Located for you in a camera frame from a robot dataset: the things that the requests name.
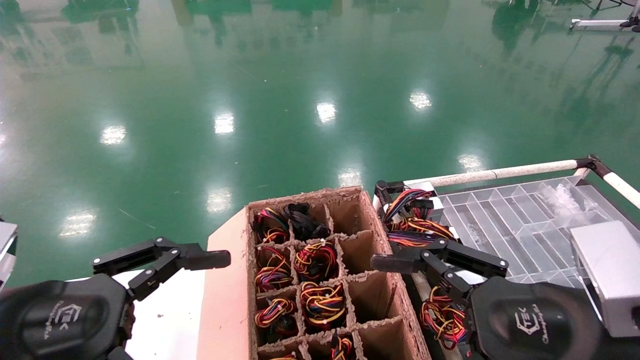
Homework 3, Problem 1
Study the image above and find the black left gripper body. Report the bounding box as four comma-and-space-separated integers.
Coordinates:
0, 274, 135, 360

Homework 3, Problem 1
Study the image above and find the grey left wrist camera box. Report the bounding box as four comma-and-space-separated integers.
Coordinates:
0, 220, 19, 291

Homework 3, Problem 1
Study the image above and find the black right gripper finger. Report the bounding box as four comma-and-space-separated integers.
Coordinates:
371, 239, 509, 278
372, 257, 473, 306

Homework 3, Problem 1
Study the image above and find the short white pipe rail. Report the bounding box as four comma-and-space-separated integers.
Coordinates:
597, 167, 640, 210

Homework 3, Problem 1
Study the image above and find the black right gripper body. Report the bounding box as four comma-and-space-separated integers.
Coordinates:
467, 276, 603, 360

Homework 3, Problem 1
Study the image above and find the grey metal rail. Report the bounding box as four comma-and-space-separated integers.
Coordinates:
407, 272, 436, 360

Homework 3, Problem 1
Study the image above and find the crumpled clear plastic film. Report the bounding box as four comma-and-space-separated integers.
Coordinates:
542, 183, 586, 215

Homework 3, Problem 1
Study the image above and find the white stand base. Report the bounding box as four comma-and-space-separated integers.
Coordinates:
570, 17, 640, 33

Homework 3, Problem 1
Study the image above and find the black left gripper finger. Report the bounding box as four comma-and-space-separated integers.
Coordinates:
91, 237, 232, 276
128, 256, 232, 301

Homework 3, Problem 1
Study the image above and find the brown divided cardboard box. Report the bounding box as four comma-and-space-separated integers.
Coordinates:
196, 186, 432, 360

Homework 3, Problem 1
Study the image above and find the clear plastic divided tray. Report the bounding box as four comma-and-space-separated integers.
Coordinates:
437, 175, 640, 303

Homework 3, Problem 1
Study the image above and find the power supply with black wires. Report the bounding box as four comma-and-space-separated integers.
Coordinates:
282, 202, 332, 242

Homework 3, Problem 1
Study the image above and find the long white pipe rail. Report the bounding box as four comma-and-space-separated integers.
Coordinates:
404, 159, 581, 190

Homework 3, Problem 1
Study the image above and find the black pipe connector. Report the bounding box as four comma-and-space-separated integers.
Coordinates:
575, 154, 613, 177
374, 179, 407, 207

